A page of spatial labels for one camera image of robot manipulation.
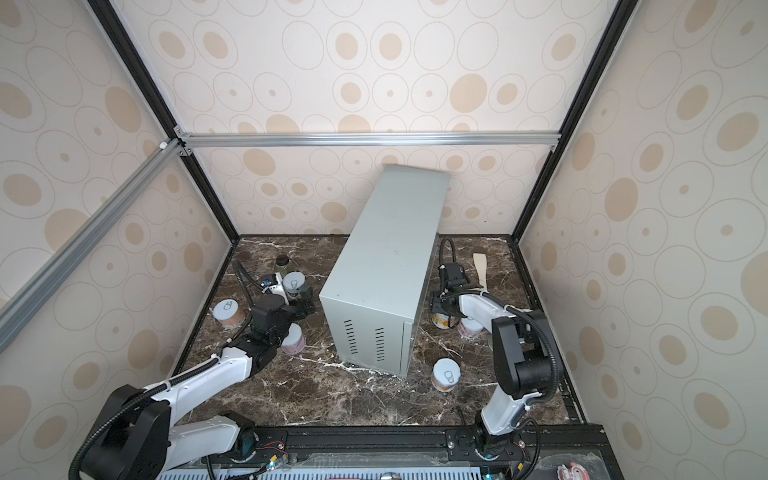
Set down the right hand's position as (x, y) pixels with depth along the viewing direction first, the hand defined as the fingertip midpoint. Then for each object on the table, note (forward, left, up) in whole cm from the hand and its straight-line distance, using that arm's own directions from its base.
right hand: (445, 303), depth 97 cm
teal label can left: (+6, +50, +4) cm, 50 cm away
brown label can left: (-4, +68, +3) cm, 68 cm away
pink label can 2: (-14, +46, +3) cm, 48 cm away
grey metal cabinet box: (-19, +20, +31) cm, 41 cm away
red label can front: (-24, +3, +2) cm, 24 cm away
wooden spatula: (+20, -17, -5) cm, 27 cm away
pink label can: (-10, -6, +1) cm, 11 cm away
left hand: (-3, +41, +14) cm, 44 cm away
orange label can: (-7, +2, +1) cm, 7 cm away
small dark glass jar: (+12, +54, +7) cm, 56 cm away
